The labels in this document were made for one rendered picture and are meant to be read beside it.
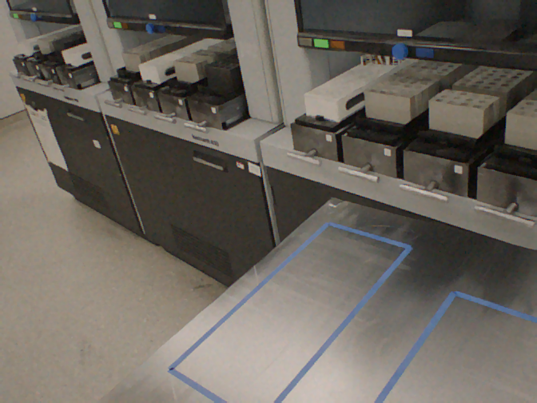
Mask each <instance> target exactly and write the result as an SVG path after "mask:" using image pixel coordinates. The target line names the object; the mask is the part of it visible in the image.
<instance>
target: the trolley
mask: <svg viewBox="0 0 537 403"><path fill-rule="evenodd" d="M97 403H537V250H535V249H529V248H526V247H522V246H520V245H514V244H511V243H507V242H504V241H498V240H495V239H492V238H489V237H483V236H479V235H476V234H473V233H468V232H464V231H461V230H457V229H452V228H448V227H446V226H442V225H437V224H433V223H430V222H426V221H421V220H418V219H415V218H411V217H405V216H402V215H399V214H395V213H390V212H387V211H383V210H380V209H374V208H371V207H368V206H365V205H359V204H356V203H352V202H349V201H344V200H340V199H337V198H331V199H330V200H328V201H327V202H326V203H325V204H324V205H323V206H321V207H320V208H319V209H318V210H317V211H316V212H315V213H314V214H313V215H312V216H310V217H309V218H308V219H307V220H306V221H304V222H303V223H302V224H301V225H300V226H299V227H297V228H296V229H295V230H294V231H293V232H292V233H290V234H289V235H288V236H287V237H286V238H285V239H284V240H283V241H282V242H281V243H279V244H278V245H277V246H276V247H275V248H274V249H272V250H271V251H270V252H269V253H268V254H266V255H265V256H264V257H263V258H262V259H260V260H259V261H258V262H257V263H256V264H255V265H254V266H253V267H252V268H251V269H250V270H248V271H247V272H246V273H245V274H244V275H243V276H241V277H240V278H239V279H238V280H237V281H235V282H234V283H233V284H232V285H231V286H230V287H228V288H227V290H226V291H224V292H223V293H222V294H221V295H220V296H219V297H217V298H216V299H215V300H214V301H213V302H212V303H210V304H209V305H208V306H207V307H206V308H205V309H203V310H202V311H201V312H200V313H199V314H198V315H197V316H196V317H195V318H194V319H192V320H191V321H190V322H189V323H188V324H187V325H185V326H184V327H183V328H182V329H181V330H179V331H178V332H177V333H176V334H175V335H173V336H172V337H171V338H170V339H169V340H168V341H167V342H166V343H165V344H164V345H163V346H161V347H160V348H159V349H158V350H157V351H156V352H154V353H153V354H152V355H151V356H150V357H148V358H147V359H146V360H145V361H144V362H142V363H141V364H140V365H139V366H138V367H137V368H136V369H135V370H134V371H133V372H132V373H130V374H129V375H128V376H127V377H126V378H125V379H123V380H122V381H121V382H120V383H119V384H118V385H116V386H115V387H114V388H113V389H111V390H110V391H109V392H108V393H107V394H106V395H105V396H104V397H103V398H102V399H101V400H100V401H98V402H97Z"/></svg>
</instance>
